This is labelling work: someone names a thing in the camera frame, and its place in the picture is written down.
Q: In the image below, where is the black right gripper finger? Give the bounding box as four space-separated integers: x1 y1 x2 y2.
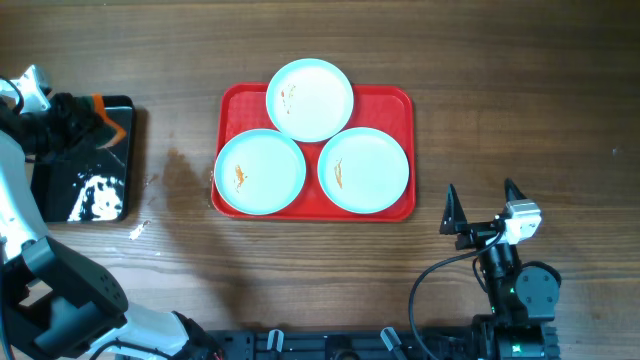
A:
439 184 468 235
504 178 526 202

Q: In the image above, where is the orange green sponge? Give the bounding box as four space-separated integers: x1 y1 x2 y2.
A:
74 94 128 149

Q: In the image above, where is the white plate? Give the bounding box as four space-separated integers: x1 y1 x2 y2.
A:
214 128 307 216
317 127 410 214
265 58 355 143

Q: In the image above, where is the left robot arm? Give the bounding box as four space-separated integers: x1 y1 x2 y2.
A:
1 93 224 359

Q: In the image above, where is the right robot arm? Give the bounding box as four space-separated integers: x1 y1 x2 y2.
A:
440 179 562 360

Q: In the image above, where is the black rectangular water tray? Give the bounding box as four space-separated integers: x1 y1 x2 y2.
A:
31 95 136 223

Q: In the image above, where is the red plastic tray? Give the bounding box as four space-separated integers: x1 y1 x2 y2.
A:
216 82 416 222

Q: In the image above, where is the white plate top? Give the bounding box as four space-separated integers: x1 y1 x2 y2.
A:
265 58 355 143

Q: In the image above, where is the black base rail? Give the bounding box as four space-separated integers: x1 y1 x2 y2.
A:
115 327 559 360

